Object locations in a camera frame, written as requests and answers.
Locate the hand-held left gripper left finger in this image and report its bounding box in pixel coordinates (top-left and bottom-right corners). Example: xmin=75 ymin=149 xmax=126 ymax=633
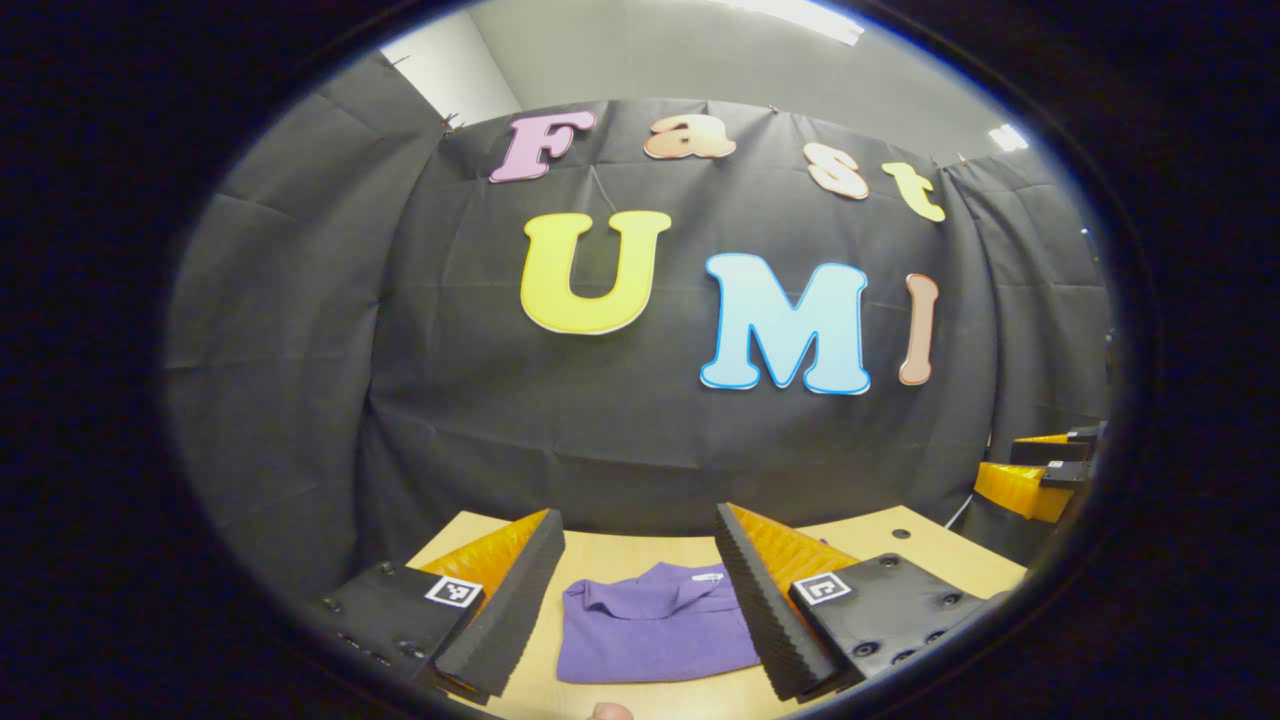
xmin=320 ymin=508 xmax=567 ymax=706

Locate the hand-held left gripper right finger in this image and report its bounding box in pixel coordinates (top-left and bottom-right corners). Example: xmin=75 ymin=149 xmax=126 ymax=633
xmin=714 ymin=502 xmax=1006 ymax=703

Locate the purple collared shirt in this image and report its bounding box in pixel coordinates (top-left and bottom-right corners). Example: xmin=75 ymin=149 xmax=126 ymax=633
xmin=556 ymin=562 xmax=763 ymax=685

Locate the black backdrop cloth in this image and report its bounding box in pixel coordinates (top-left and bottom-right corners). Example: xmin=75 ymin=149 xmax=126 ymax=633
xmin=165 ymin=50 xmax=1113 ymax=601

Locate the long ceiling light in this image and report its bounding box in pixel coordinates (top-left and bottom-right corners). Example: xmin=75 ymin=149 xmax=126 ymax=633
xmin=720 ymin=0 xmax=866 ymax=46

